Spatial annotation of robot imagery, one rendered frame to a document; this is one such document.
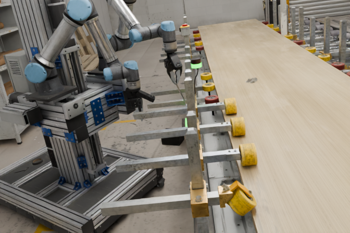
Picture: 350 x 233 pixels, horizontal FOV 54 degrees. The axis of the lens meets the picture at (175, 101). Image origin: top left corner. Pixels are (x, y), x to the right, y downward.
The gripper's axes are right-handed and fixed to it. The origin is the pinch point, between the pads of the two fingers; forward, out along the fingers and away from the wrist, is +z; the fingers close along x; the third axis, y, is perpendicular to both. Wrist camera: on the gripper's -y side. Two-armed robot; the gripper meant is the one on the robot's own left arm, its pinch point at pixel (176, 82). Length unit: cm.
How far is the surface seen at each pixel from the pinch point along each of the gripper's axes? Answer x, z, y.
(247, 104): -28.0, 9.6, -31.9
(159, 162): 33, 2, -73
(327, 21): -137, -9, 33
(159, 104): 6.2, 20.1, 22.7
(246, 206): 17, 3, -109
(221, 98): -21.1, 10.2, -14.2
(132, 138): 37, 4, -45
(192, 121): 19, -11, -74
